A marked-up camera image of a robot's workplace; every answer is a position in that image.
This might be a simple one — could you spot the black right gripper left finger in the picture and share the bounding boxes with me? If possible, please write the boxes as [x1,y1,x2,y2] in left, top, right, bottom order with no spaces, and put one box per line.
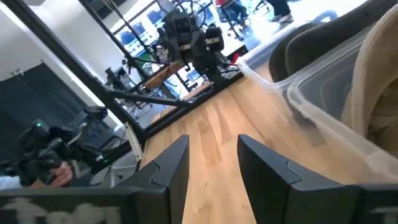
[114,134,190,224]

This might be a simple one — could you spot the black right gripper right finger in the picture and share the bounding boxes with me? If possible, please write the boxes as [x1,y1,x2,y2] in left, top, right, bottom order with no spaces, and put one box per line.
[236,134,359,224]

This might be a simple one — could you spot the dark grey baseball cap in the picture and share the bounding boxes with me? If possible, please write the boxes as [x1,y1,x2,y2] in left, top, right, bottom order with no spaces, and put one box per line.
[285,0,398,76]
[268,21,322,83]

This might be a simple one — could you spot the grey caps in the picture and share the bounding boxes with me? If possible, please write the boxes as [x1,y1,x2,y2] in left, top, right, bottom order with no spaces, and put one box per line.
[340,3,398,158]

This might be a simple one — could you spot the person's forearm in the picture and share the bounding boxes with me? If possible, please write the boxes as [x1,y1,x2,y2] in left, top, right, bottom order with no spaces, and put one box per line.
[0,175,32,191]

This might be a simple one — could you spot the wooden background table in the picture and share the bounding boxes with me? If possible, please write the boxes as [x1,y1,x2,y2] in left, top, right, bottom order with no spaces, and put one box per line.
[143,60,188,91]

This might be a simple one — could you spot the clear plastic storage bin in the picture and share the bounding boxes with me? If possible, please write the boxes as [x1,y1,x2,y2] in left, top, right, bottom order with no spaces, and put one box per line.
[285,24,398,185]
[236,22,315,93]

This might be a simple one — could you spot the person's hand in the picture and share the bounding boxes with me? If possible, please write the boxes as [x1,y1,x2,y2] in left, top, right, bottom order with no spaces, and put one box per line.
[30,161,74,189]

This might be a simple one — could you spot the person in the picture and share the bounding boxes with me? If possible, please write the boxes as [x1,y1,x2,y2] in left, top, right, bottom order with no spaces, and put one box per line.
[266,0,295,24]
[215,0,251,30]

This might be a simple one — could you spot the black frame strut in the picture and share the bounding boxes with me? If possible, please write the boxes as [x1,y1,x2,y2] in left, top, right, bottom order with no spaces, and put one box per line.
[107,88,195,109]

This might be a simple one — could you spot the black frame post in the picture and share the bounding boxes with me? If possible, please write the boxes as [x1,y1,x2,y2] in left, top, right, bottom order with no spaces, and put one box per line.
[1,0,149,142]

